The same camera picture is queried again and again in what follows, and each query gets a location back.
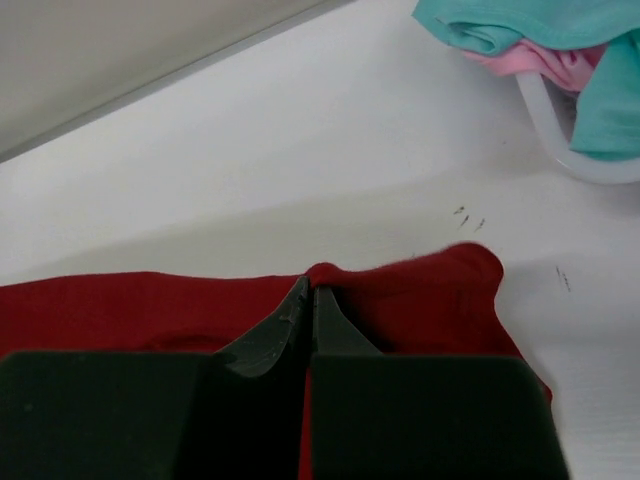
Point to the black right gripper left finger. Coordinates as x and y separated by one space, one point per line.
233 414

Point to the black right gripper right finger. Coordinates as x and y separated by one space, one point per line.
381 416

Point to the red t shirt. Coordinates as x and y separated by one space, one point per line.
439 304

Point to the white plastic laundry basket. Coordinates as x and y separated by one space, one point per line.
552 112

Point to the teal t shirt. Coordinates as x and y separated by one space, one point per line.
607 121

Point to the pink t shirt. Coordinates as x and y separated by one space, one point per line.
570 70

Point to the aluminium table edge rail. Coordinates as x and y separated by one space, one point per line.
66 63

